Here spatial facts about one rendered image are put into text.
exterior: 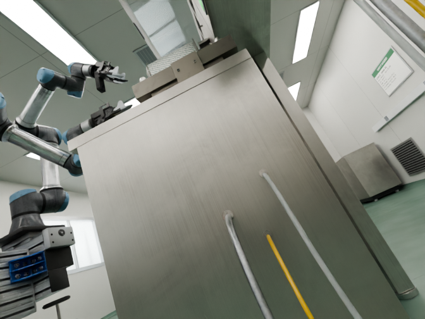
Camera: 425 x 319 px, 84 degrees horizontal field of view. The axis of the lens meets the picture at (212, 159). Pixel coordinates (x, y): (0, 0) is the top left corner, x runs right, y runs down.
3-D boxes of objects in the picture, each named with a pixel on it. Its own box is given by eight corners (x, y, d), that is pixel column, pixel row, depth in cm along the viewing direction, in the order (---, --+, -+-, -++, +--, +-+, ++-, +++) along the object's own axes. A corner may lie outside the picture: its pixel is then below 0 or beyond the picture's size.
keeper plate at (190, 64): (182, 90, 82) (172, 67, 85) (209, 77, 81) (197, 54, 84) (180, 87, 79) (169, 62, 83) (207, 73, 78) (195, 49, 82)
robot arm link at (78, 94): (57, 92, 129) (61, 72, 129) (77, 98, 139) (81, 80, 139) (64, 92, 125) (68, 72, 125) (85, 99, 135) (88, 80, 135)
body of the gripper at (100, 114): (109, 100, 108) (86, 112, 109) (114, 116, 105) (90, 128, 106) (119, 109, 115) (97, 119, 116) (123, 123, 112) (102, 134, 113)
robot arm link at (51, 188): (33, 217, 130) (26, 128, 144) (61, 214, 142) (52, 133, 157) (43, 211, 124) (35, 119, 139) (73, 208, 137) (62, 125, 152)
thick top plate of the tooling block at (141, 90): (155, 118, 100) (151, 106, 102) (241, 73, 97) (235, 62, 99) (136, 99, 85) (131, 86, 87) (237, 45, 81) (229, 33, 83)
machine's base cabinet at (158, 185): (246, 271, 288) (219, 205, 315) (296, 249, 282) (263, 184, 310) (156, 495, 50) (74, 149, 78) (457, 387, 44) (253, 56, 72)
